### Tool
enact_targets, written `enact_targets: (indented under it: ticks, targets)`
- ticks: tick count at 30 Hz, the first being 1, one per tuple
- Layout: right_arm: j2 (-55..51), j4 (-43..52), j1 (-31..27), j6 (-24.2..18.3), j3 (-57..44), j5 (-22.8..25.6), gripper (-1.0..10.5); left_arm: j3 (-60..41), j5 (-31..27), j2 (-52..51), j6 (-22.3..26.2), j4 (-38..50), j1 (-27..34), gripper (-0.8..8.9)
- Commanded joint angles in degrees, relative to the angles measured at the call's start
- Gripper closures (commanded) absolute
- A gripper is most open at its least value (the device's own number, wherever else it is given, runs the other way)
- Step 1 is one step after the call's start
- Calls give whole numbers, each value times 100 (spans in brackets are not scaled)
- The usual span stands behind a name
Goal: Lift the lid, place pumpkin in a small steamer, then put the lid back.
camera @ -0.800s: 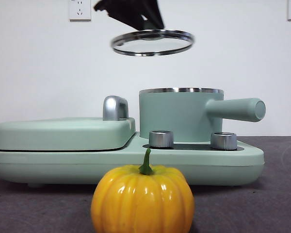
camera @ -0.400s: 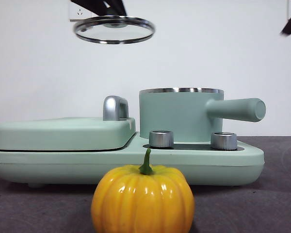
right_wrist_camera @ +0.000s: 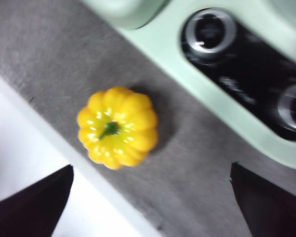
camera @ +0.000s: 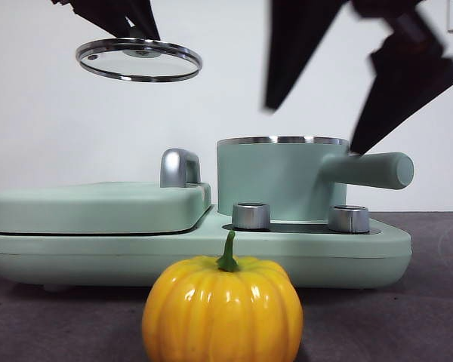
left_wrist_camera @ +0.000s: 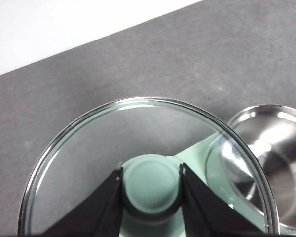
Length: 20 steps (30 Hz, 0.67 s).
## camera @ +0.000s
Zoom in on glass lid with green knob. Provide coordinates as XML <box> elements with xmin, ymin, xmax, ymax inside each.
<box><xmin>75</xmin><ymin>28</ymin><xmax>204</xmax><ymax>83</ymax></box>

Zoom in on yellow toy pumpkin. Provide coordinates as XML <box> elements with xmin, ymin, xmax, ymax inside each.
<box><xmin>141</xmin><ymin>230</ymin><xmax>304</xmax><ymax>362</ymax></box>

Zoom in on mint green steamer pot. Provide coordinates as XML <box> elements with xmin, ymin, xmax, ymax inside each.
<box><xmin>215</xmin><ymin>135</ymin><xmax>415</xmax><ymax>223</ymax></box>

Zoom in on silver control knob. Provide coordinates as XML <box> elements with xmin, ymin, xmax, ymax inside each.
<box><xmin>232</xmin><ymin>202</ymin><xmax>272</xmax><ymax>231</ymax></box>
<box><xmin>327</xmin><ymin>205</ymin><xmax>370</xmax><ymax>233</ymax></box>

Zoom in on mint green hinged griddle cover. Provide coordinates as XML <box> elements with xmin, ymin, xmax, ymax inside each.
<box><xmin>0</xmin><ymin>182</ymin><xmax>213</xmax><ymax>235</ymax></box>

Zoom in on mint green breakfast machine base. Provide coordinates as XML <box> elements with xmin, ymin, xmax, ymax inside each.
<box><xmin>0</xmin><ymin>205</ymin><xmax>412</xmax><ymax>293</ymax></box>

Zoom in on silver cover handle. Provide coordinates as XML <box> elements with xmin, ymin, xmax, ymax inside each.
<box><xmin>159</xmin><ymin>149</ymin><xmax>203</xmax><ymax>189</ymax></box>

